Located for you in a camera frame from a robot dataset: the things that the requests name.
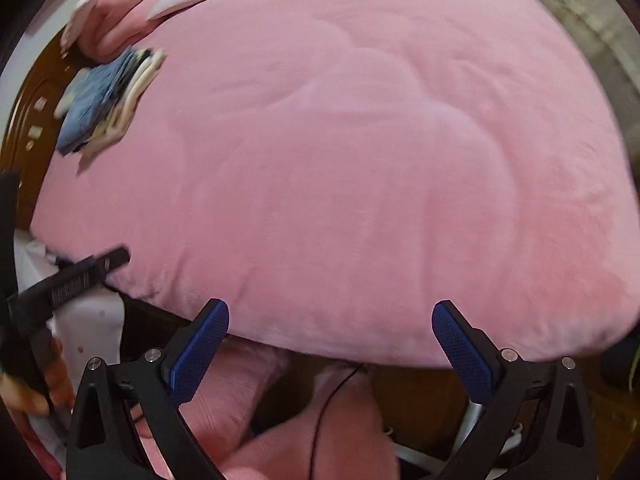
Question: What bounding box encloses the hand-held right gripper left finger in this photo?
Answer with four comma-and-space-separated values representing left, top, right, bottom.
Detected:
66, 298, 231, 480

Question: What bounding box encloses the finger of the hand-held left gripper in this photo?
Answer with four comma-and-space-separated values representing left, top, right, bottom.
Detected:
90, 245, 132, 281

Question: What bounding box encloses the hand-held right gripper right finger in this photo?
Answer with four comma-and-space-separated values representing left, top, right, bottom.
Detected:
431, 300, 598, 480

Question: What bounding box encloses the blue denim jacket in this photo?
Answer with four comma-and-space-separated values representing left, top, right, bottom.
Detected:
55, 47, 146, 156

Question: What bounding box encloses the stack of folded clothes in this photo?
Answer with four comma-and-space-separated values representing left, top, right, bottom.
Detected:
52, 47, 168, 161

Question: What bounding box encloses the person's left hand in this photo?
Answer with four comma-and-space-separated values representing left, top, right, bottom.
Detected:
0, 337, 76, 416

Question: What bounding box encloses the person's left leg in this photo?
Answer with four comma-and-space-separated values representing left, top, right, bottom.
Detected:
135, 342, 293, 466

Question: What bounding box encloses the person's leg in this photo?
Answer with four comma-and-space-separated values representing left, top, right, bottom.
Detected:
225, 365, 401, 480
135, 342, 293, 466

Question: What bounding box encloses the white dotted cloth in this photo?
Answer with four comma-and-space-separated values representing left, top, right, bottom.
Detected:
15, 230, 126, 361

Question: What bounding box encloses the person's right leg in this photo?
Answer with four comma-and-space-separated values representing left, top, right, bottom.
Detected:
225, 365, 401, 480

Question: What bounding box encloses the wooden bed headboard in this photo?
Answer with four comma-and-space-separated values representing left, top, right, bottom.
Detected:
0, 35, 81, 231

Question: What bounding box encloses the dark blue pot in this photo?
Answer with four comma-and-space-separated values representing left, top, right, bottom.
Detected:
600, 335, 640, 391

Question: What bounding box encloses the pink plush bed blanket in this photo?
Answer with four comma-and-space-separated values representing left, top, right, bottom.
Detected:
30, 0, 636, 371

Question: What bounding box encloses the folded pink quilt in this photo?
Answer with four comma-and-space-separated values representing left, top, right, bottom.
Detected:
60, 0, 191, 61

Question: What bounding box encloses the cream lace furniture cover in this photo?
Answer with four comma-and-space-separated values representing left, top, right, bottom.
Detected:
505, 0, 636, 91

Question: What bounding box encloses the white metal frame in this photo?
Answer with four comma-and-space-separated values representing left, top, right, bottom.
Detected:
385, 400, 526, 480

